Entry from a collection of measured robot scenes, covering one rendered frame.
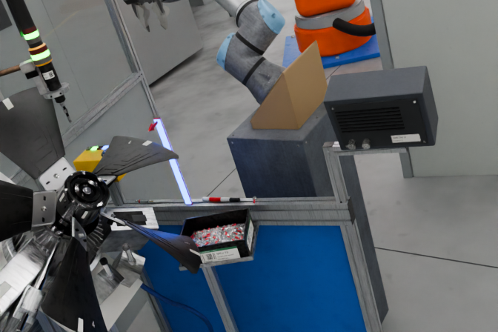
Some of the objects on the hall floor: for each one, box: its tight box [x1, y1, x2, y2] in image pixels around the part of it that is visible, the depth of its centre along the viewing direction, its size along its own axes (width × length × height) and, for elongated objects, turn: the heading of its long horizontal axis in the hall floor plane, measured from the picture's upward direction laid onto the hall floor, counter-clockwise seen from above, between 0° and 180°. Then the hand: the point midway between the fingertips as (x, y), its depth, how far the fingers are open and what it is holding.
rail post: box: [130, 250, 173, 332], centre depth 249 cm, size 4×4×78 cm
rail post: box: [340, 219, 382, 332], centre depth 211 cm, size 4×4×78 cm
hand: (155, 27), depth 200 cm, fingers open, 6 cm apart
